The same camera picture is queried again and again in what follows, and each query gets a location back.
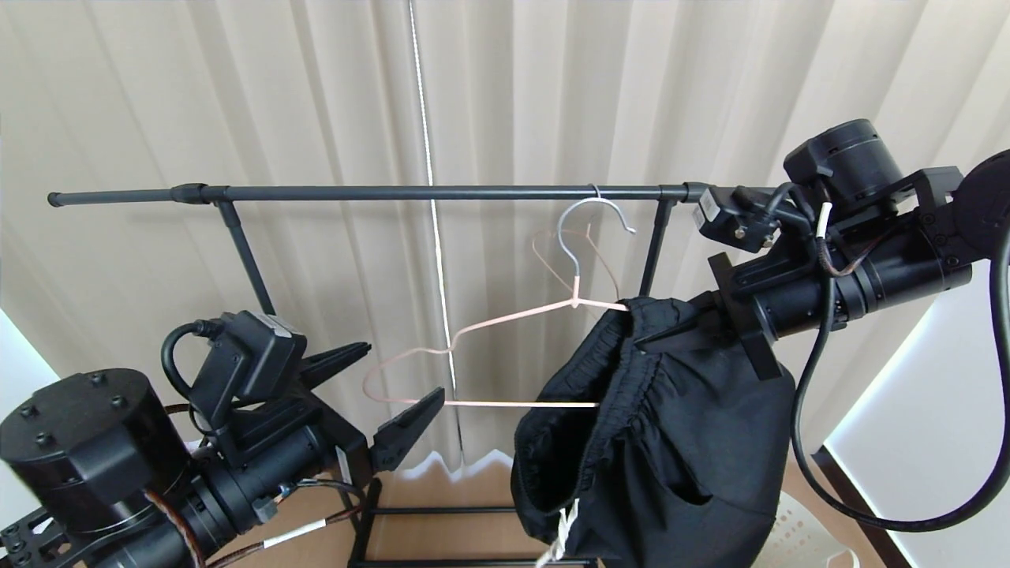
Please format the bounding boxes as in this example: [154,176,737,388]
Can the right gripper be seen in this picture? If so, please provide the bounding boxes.
[707,230,972,382]

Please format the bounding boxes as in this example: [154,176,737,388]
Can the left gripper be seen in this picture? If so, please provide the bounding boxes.
[101,341,447,568]

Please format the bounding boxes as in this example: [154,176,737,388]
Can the pink clothes hanger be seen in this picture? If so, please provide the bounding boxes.
[361,197,637,409]
[530,184,624,316]

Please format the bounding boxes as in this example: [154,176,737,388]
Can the black shorts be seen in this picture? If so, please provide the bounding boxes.
[511,296,798,568]

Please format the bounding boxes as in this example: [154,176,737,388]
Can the black clothes rack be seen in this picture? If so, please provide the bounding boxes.
[46,183,778,568]

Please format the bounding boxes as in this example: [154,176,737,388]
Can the white laundry basket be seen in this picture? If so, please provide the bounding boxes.
[757,489,862,568]

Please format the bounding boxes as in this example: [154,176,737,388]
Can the beige curtain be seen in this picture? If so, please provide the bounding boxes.
[0,0,1010,474]

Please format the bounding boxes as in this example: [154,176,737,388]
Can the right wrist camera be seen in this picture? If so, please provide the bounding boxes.
[693,186,790,255]

